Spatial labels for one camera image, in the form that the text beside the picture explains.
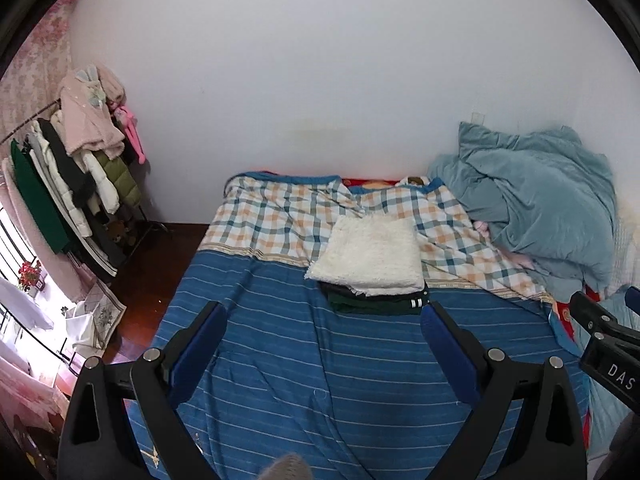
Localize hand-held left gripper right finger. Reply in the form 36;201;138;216
421;302;587;480

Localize pink floral cloth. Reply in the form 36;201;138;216
0;352;72;428

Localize olive green puffer jacket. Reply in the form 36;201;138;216
94;151;142;209

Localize white puffer coat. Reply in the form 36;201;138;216
26;109;122;239

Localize dark green folded garment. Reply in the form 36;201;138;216
326;291;432;317

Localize black window railing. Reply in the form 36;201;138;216
0;204;82;373

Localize white tweed jacket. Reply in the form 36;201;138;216
304;214;427;297

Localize person's grey trouser legs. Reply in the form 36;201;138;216
256;453;314;480

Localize black metal clothes rack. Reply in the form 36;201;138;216
0;99;174;278

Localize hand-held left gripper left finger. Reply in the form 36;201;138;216
57;301;229;480

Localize dark green hanging garment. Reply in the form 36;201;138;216
9;139;77;257

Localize black shiny folded garment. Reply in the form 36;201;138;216
320;281;429;305

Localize blue-grey quilt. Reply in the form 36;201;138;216
426;121;619;302

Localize blue striped plaid bedspread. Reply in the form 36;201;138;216
131;172;592;480

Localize pink plush toy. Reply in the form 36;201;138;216
111;101;149;165

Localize floral print cushion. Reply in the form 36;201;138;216
64;284;127;357

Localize pink fleece coat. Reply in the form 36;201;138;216
59;64;127;157

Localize blue-grey pillow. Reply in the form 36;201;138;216
567;287;640;458

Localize black hanging garment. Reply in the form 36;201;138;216
36;116;97;207

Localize red potted flowers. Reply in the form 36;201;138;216
16;259;44;292

